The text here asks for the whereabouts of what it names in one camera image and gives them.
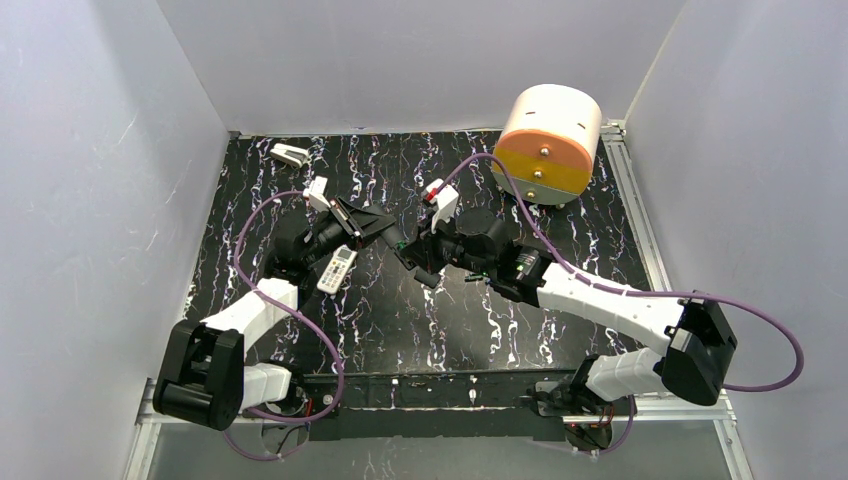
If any small white clip object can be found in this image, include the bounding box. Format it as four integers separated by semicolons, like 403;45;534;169
269;143;311;169

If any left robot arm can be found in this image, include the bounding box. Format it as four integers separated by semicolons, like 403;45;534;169
152;194;399;431

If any aluminium frame rail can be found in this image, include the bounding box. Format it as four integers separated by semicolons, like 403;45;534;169
122;119;753;480

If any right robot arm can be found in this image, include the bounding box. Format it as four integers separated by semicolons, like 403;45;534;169
399;208;737;410

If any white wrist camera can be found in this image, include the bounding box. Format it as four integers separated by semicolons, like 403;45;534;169
422;178;459;233
302;176;331;212

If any purple cable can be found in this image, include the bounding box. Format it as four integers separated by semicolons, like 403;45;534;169
440;153;805;458
221;190;346;462

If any white remote control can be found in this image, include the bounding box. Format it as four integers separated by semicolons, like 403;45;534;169
317;245;358;295

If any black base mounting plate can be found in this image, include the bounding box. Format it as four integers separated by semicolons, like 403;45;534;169
241;369;631;444

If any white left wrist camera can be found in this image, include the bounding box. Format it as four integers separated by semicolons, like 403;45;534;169
302;176;331;212

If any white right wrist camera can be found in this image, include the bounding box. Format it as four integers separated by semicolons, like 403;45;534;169
422;178;459;233

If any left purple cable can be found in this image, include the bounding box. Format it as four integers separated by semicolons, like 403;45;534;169
221;190;346;462

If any pink orange cylindrical drawer box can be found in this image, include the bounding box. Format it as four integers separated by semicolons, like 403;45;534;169
492;84;602;208

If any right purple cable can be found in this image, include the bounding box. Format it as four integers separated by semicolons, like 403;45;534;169
440;153;805;458

